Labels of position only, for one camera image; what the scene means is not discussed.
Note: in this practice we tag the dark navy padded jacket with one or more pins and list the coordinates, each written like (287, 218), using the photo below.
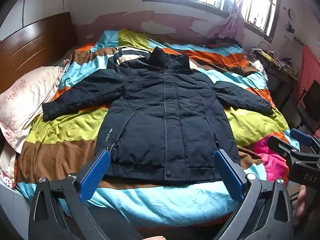
(165, 110)

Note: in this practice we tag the red floral print pillow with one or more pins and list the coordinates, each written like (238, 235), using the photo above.
(7, 165)

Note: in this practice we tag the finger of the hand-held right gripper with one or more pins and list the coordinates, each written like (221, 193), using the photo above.
(281, 146)
(301, 135)

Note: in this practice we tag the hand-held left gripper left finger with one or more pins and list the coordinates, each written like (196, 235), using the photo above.
(96, 173)

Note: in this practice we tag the red hanging cloth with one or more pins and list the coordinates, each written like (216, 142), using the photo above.
(310, 70)

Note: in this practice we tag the person's left hand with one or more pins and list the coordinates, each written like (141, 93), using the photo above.
(153, 238)

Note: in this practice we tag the colourful striped blanket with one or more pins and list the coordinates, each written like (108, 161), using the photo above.
(62, 135)

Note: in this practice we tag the brown wooden headboard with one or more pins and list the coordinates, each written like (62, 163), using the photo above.
(30, 47)

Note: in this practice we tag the cluttered wooden side table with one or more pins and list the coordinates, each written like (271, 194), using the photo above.
(280, 75)

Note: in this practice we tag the pink curtain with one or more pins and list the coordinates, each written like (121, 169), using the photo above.
(235, 22)

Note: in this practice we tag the person's right hand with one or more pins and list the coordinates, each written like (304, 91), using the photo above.
(301, 201)

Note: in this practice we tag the cream floral pillow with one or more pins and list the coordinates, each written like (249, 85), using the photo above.
(25, 100)

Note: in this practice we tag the white hanger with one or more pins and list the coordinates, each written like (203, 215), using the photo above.
(273, 55)

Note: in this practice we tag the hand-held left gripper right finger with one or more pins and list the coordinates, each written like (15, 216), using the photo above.
(228, 175)

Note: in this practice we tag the black chair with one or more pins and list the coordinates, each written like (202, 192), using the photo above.
(311, 105)

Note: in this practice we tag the round wall clock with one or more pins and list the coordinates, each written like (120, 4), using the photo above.
(291, 13)

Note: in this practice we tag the dark clothes pile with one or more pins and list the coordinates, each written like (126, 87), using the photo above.
(222, 42)

